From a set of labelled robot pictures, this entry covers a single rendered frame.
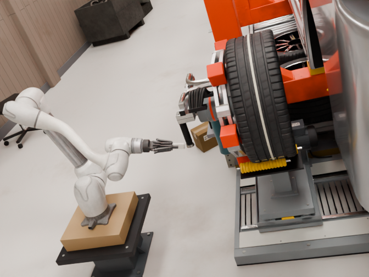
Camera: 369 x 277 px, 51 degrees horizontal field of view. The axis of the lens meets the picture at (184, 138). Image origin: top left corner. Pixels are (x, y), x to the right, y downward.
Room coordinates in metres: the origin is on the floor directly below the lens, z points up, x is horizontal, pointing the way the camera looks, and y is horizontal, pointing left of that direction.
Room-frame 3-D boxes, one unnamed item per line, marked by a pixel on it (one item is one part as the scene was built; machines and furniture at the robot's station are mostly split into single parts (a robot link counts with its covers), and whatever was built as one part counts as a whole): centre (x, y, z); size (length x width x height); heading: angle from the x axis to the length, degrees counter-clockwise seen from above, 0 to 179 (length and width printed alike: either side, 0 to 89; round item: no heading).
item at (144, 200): (1.96, 0.66, 0.15); 0.50 x 0.50 x 0.30; 72
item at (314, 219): (1.83, -0.47, 0.13); 0.50 x 0.36 x 0.10; 162
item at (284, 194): (1.79, -0.45, 0.32); 0.40 x 0.30 x 0.28; 162
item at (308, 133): (2.09, -0.69, 0.26); 0.42 x 0.18 x 0.35; 72
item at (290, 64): (2.56, -1.01, 0.39); 0.66 x 0.66 x 0.24
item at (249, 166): (1.70, -0.35, 0.51); 0.29 x 0.06 x 0.06; 72
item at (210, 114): (1.87, -0.23, 0.85); 0.21 x 0.14 x 0.14; 72
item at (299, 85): (2.26, -0.80, 0.69); 0.52 x 0.17 x 0.35; 72
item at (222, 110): (1.84, -0.29, 0.85); 0.54 x 0.07 x 0.54; 162
